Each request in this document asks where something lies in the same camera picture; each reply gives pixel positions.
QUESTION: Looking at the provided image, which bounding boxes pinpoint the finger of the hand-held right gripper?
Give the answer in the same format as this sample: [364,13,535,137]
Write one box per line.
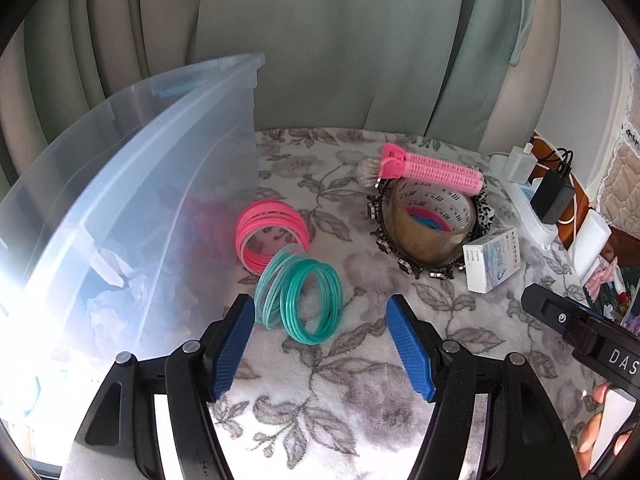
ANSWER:
[521,283,608,349]

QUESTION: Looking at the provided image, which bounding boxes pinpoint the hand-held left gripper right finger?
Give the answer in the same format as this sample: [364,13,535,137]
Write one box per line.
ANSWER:
[385,294,584,480]

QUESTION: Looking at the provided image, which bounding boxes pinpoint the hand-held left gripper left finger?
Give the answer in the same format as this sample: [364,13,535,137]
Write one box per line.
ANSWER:
[62,294,257,480]

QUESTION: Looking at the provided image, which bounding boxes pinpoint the small white carton box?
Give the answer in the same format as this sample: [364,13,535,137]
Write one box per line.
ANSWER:
[462,227,522,295]

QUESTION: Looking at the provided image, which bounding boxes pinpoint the teal plastic bangles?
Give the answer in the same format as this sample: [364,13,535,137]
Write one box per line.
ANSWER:
[254,245,345,346]

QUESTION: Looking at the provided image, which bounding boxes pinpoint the brown packing tape roll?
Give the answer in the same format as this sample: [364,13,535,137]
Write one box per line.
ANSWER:
[389,178,482,263]

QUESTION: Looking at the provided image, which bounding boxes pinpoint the leopard print scrunchie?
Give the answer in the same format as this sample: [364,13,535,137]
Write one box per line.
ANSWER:
[470,189,497,241]

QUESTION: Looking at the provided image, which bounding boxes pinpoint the pink plastic bangles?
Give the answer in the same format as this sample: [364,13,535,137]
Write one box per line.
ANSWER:
[235,199,311,275]

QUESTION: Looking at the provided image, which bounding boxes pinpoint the pink hair roller clip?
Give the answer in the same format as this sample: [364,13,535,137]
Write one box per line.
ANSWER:
[377,143,485,195]

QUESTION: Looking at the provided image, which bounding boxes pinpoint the clear plastic storage container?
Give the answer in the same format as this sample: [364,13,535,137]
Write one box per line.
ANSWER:
[0,52,266,461]

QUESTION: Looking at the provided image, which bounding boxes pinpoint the person's right hand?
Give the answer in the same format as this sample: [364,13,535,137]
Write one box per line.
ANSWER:
[574,381,615,473]

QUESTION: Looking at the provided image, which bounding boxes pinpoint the dark floral cloth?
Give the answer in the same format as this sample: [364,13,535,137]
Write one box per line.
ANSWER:
[582,260,640,338]

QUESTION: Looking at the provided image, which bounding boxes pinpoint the pink knitted cloth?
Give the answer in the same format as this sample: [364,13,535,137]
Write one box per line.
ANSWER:
[582,257,622,297]

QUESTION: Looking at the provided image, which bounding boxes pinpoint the white power strip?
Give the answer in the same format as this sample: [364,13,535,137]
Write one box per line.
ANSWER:
[487,154,559,249]

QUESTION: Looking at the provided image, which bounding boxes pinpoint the white cylinder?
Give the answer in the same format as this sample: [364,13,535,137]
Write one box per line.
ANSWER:
[570,208,612,286]

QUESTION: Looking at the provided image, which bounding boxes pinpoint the grey floral blanket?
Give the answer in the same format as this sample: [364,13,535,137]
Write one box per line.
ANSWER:
[205,127,603,480]

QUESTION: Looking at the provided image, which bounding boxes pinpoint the black charger block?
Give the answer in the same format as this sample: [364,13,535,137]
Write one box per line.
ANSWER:
[530,169,576,226]

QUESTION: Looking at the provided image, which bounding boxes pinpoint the white charger plug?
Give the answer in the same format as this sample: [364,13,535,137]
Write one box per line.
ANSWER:
[502,145,535,184]

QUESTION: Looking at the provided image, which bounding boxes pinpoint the beige quilted lace cover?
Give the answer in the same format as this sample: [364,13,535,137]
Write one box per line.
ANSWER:
[597,50,640,232]

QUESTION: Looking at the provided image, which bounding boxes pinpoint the brown wooden cabinet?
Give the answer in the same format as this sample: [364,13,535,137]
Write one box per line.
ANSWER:
[531,130,632,262]

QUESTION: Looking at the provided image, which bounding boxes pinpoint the white appliance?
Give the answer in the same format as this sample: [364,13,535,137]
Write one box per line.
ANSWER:
[530,5,632,212]

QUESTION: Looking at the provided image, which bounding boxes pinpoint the pale green curtain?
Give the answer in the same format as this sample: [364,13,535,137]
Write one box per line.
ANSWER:
[427,0,552,149]

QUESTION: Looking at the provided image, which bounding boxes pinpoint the grey curtain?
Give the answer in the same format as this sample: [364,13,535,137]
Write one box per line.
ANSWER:
[0,0,483,201]

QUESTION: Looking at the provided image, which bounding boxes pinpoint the teal hair tie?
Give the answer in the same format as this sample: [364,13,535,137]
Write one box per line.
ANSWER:
[415,212,452,232]

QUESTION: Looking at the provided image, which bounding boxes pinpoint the pink hair tie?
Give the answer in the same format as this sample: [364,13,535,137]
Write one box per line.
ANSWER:
[404,205,443,226]

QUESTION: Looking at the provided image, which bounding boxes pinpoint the black charging cable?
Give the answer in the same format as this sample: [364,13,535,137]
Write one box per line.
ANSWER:
[537,147,577,182]

